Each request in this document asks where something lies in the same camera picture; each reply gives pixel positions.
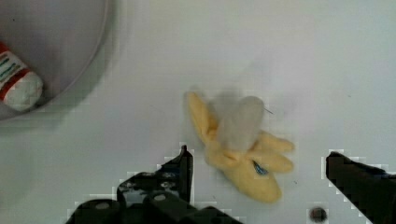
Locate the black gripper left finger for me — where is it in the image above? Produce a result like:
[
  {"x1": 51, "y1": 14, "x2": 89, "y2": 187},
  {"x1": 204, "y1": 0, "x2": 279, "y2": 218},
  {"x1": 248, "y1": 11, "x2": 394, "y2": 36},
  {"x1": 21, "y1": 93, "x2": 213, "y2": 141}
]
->
[{"x1": 65, "y1": 146, "x2": 243, "y2": 224}]

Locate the yellow plush banana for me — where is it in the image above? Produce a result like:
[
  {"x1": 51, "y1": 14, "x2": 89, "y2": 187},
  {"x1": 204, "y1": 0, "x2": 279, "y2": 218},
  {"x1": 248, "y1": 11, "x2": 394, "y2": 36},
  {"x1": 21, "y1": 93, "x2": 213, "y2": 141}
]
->
[{"x1": 187, "y1": 92, "x2": 294, "y2": 203}]

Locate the lilac round plate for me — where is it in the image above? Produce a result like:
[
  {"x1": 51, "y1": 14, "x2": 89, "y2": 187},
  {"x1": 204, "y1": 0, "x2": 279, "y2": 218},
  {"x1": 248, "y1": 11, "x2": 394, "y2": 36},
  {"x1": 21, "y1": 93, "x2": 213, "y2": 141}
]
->
[{"x1": 0, "y1": 0, "x2": 111, "y2": 107}]

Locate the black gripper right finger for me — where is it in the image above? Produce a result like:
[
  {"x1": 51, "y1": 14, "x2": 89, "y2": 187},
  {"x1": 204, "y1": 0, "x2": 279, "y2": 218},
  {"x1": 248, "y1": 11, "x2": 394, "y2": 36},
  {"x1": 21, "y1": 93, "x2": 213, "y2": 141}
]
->
[{"x1": 325, "y1": 152, "x2": 396, "y2": 224}]

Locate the red ketchup bottle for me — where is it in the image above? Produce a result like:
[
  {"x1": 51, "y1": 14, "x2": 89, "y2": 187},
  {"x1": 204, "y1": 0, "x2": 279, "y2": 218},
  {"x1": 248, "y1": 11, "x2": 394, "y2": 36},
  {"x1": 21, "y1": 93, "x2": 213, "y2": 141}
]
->
[{"x1": 0, "y1": 44, "x2": 44, "y2": 111}]

